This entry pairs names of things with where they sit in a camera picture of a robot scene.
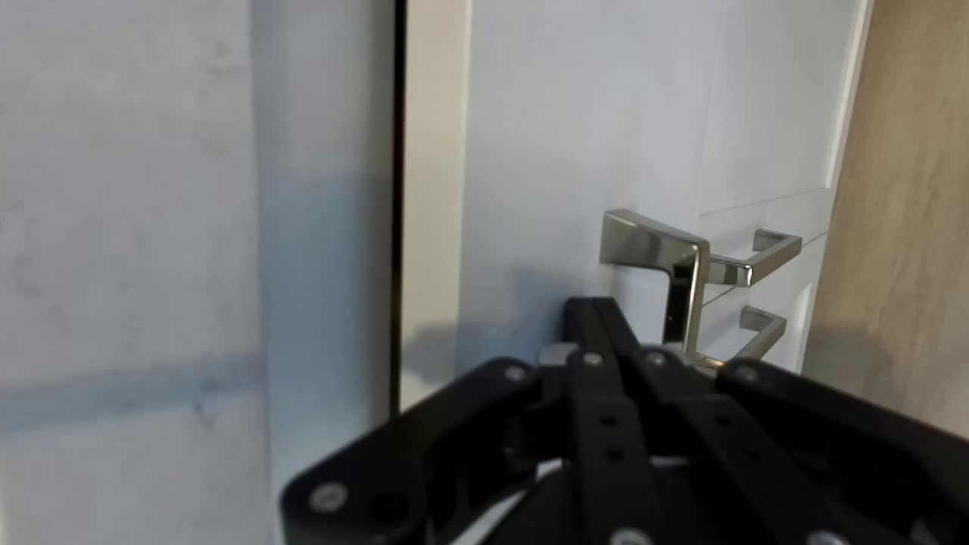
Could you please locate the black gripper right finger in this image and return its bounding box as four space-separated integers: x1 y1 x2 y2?
564 295 969 545

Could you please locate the silver right door handle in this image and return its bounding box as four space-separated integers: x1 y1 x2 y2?
708 231 802 286

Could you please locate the silver door handle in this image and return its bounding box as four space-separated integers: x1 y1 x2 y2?
708 231 802 286
708 305 787 366

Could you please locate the silver left door handle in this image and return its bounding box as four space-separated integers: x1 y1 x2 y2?
708 305 787 366

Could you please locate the silver drawer handle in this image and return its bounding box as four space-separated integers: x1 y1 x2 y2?
598 210 713 360

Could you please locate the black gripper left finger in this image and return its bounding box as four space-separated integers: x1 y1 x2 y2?
278 357 566 545

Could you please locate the white top drawer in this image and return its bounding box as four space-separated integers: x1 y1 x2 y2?
390 0 874 407

